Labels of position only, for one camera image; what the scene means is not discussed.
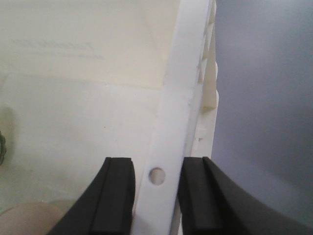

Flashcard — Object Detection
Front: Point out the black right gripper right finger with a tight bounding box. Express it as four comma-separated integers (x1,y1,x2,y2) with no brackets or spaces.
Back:
178,157,313,235

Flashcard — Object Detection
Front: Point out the pink and cream ball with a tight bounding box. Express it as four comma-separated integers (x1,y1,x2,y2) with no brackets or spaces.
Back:
0,199,75,235

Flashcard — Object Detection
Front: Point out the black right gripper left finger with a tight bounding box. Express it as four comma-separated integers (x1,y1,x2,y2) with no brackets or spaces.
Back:
49,157,135,235

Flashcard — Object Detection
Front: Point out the cream yellow ball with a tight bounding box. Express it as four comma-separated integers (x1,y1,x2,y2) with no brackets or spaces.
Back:
0,133,7,165

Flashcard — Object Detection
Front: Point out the white plastic storage crate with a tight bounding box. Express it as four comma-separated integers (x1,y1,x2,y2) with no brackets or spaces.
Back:
0,0,219,235

